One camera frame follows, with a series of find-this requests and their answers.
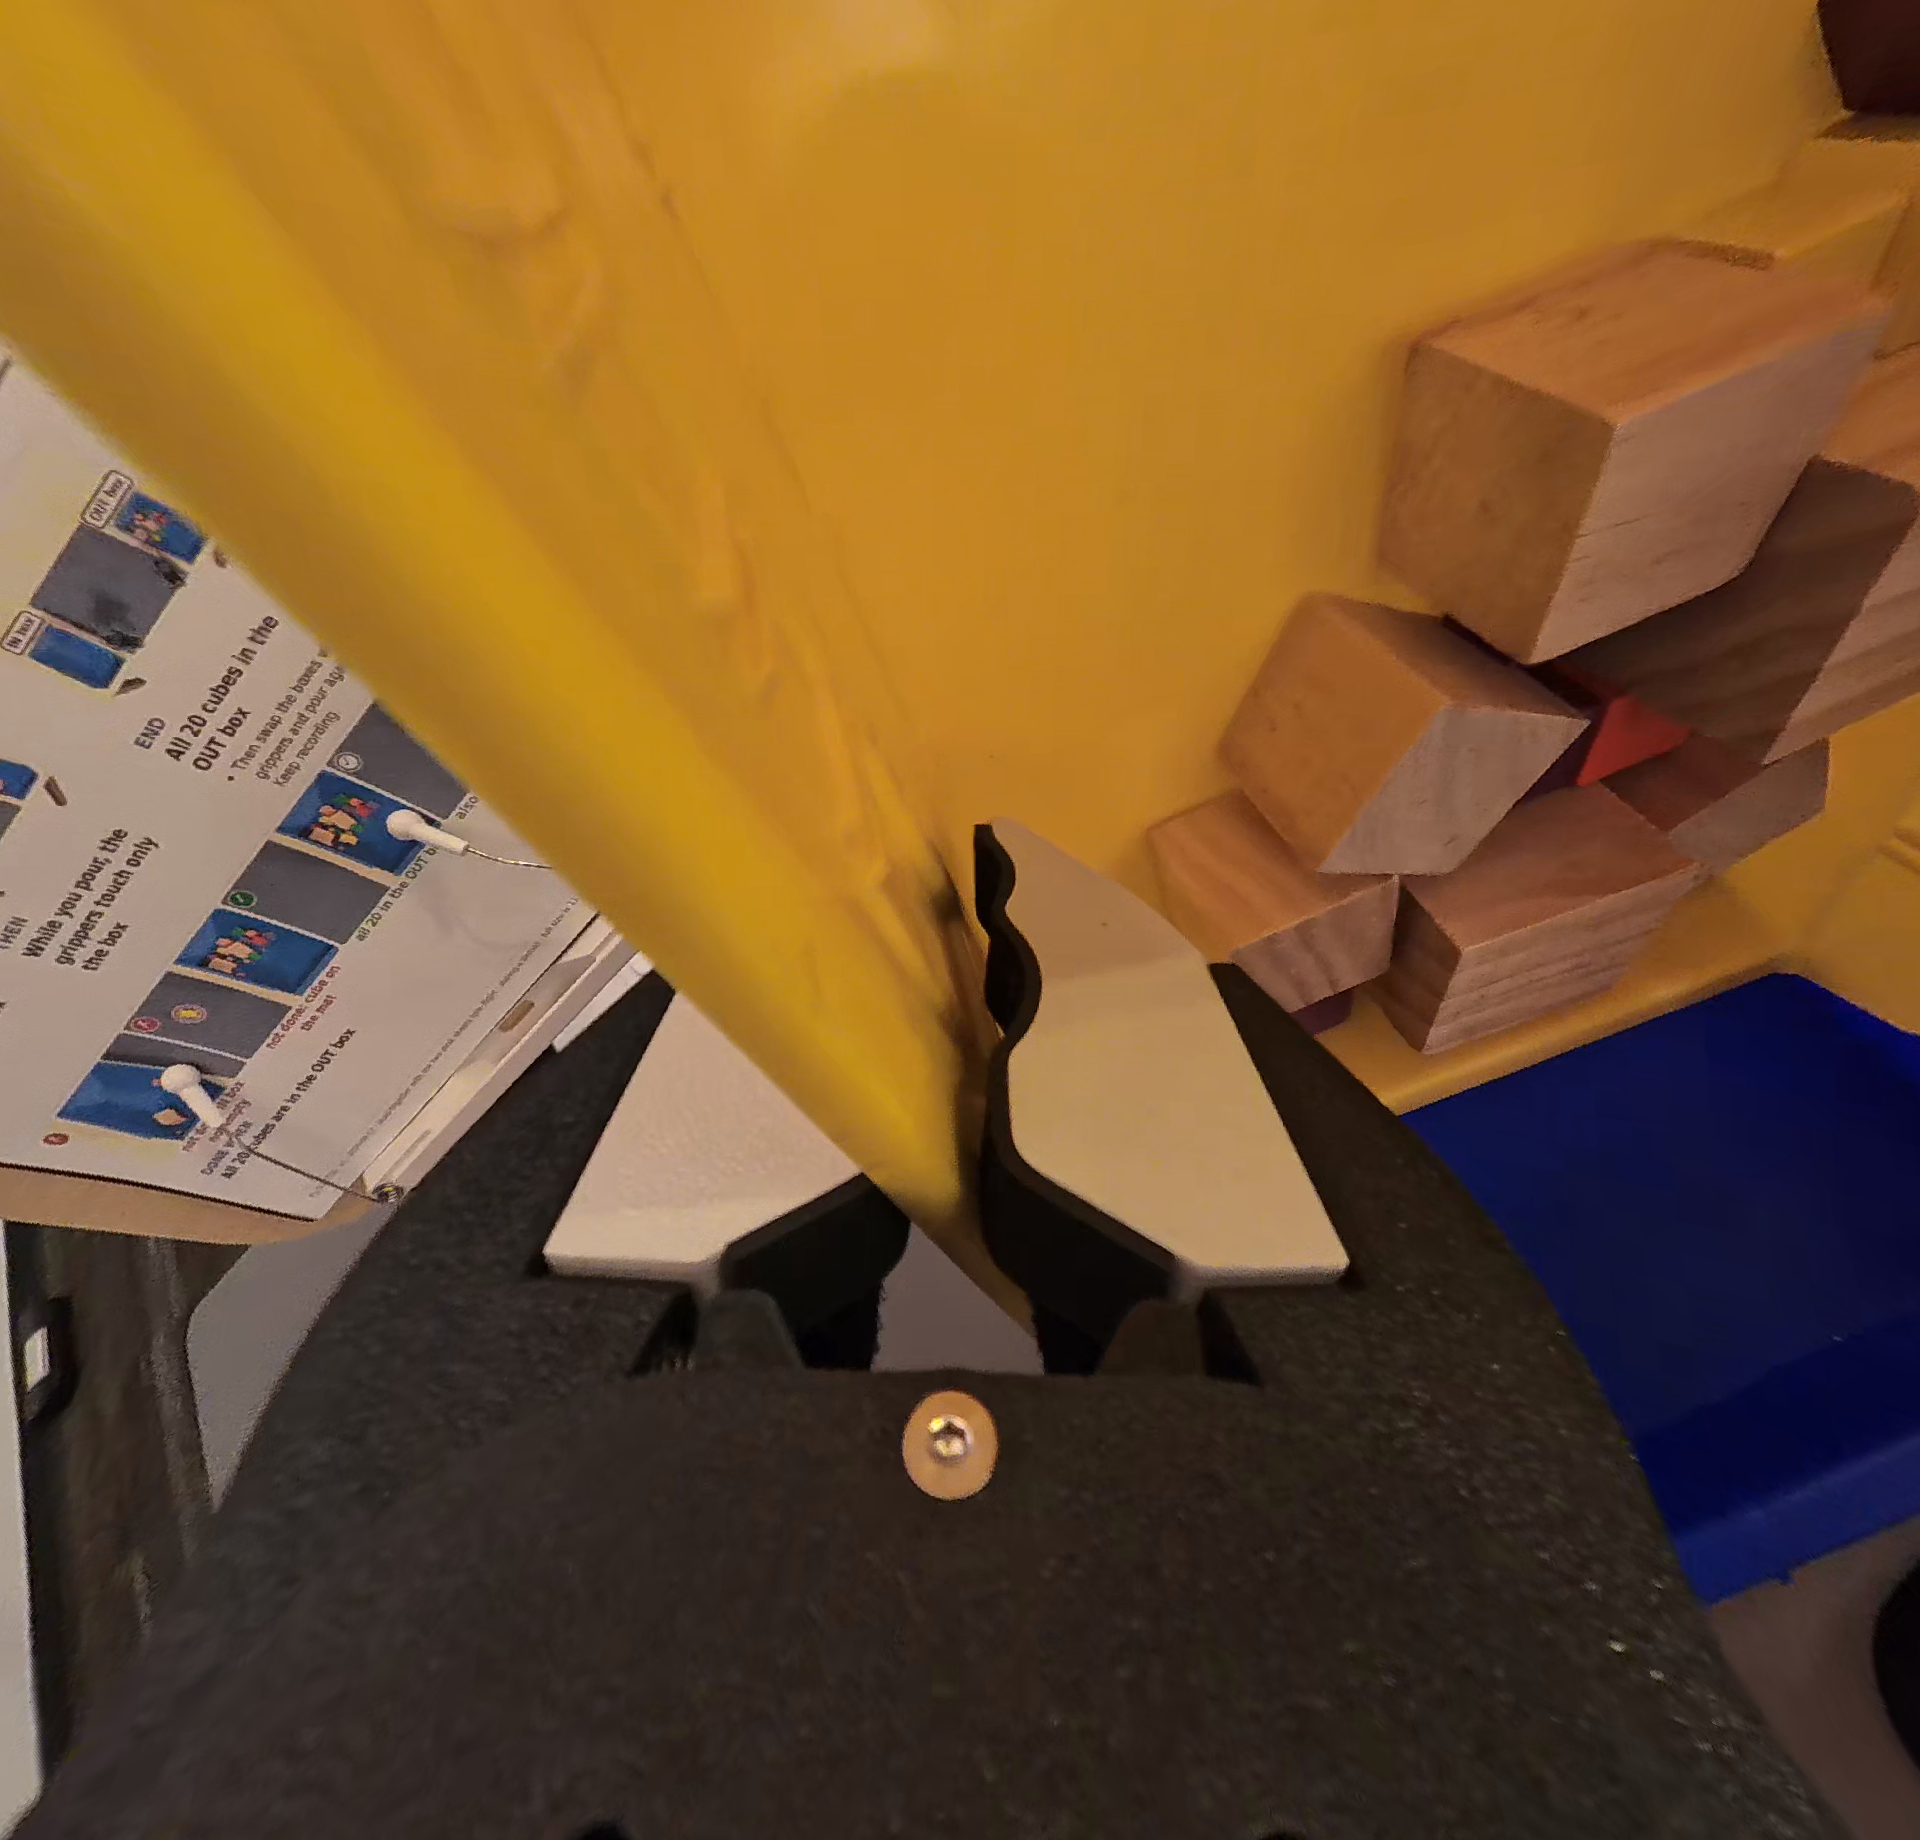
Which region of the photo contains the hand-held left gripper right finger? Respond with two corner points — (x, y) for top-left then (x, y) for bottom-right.
(972, 818), (1352, 1375)

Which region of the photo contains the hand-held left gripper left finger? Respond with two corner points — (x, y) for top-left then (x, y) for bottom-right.
(542, 988), (912, 1372)

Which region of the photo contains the blue plastic box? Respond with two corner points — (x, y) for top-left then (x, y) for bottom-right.
(1394, 969), (1920, 1603)

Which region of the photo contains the yellow plastic box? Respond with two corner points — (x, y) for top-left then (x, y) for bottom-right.
(0, 0), (1920, 1331)

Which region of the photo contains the pile of wooden cubes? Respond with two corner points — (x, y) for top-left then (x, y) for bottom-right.
(1149, 0), (1920, 1058)

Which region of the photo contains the white instruction poster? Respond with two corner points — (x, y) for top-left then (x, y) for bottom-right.
(0, 356), (617, 1216)

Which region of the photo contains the white plug with thin wire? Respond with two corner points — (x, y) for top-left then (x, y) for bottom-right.
(157, 1063), (398, 1206)
(385, 805), (557, 870)

